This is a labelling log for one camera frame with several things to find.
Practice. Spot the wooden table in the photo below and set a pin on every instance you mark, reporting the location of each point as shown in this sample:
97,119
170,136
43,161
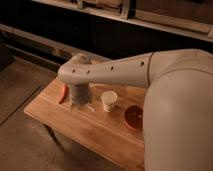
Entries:
102,132

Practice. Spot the red ceramic bowl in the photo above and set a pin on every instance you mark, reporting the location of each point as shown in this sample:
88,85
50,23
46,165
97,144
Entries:
133,118

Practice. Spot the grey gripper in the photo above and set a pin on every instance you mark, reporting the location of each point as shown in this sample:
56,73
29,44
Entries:
80,95

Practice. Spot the wooden wall shelf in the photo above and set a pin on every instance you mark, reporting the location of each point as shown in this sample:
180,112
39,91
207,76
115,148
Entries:
183,27

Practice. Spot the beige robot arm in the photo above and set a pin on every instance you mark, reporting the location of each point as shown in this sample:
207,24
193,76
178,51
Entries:
178,106

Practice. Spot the white paper cup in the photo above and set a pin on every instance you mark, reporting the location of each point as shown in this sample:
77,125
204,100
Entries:
109,100

